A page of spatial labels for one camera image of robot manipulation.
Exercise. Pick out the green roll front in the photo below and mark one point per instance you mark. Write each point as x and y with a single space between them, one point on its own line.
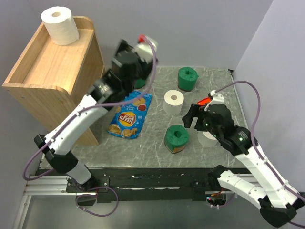
176 138

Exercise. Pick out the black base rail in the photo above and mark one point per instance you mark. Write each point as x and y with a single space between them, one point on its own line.
144 184

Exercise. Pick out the orange razor package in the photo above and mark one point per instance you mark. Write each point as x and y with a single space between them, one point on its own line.
204 101

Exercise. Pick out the green roll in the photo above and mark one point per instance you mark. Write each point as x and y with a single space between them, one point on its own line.
187 78
140 83
176 138

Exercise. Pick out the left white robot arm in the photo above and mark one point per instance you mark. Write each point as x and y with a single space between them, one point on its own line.
56 145

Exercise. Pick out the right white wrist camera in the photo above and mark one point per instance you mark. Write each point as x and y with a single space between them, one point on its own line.
215 98

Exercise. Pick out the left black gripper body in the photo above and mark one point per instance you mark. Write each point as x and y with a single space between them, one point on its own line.
137 78

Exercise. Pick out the wooden shelf unit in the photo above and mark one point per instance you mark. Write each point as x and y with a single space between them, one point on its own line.
50 80

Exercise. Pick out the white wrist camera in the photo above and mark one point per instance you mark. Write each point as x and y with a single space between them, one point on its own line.
143 49
215 98

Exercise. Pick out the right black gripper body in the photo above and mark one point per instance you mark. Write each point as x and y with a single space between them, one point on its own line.
198 115

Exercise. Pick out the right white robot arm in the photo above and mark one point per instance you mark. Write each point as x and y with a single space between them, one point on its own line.
276 200

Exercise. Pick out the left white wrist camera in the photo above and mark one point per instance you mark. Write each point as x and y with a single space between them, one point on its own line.
143 49

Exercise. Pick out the white paper towel roll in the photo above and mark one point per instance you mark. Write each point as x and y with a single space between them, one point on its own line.
173 102
206 139
60 25

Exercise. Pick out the blue Lays chips bag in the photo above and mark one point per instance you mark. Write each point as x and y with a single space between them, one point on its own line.
129 119

